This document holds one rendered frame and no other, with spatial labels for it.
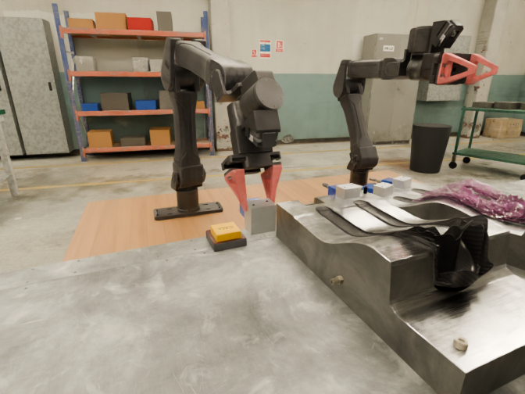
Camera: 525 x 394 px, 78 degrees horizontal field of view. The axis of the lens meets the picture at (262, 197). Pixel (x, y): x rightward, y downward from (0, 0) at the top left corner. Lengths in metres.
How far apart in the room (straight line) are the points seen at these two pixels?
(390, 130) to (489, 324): 6.33
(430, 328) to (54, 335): 0.55
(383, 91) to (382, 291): 6.17
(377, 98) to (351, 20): 1.47
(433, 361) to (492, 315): 0.13
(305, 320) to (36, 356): 0.40
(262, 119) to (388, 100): 6.18
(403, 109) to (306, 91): 1.88
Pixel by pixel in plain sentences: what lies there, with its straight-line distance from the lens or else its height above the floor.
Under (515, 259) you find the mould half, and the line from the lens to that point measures 0.87.
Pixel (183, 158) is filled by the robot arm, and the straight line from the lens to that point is 0.89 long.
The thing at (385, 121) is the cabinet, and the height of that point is 0.45.
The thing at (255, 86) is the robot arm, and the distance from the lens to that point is 0.56.
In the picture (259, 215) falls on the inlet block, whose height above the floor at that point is 0.94.
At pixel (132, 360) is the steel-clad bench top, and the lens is 0.54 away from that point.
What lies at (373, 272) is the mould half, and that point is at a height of 0.90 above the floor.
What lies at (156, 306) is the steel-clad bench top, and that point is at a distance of 0.62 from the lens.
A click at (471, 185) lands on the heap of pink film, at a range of 1.01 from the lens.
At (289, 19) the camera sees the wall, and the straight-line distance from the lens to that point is 6.39.
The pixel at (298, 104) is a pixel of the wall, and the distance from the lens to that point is 6.40.
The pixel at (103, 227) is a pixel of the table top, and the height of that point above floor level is 0.80.
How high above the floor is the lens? 1.17
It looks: 20 degrees down
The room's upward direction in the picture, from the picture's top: straight up
